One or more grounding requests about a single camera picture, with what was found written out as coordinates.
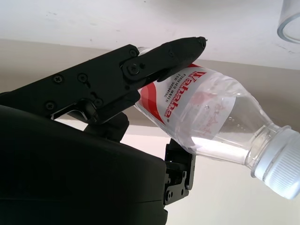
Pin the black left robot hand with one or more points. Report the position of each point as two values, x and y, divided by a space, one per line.
70 164

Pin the clear glass cup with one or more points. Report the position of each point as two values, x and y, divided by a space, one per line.
289 25

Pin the clear plastic water bottle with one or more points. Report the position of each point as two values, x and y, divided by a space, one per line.
211 112

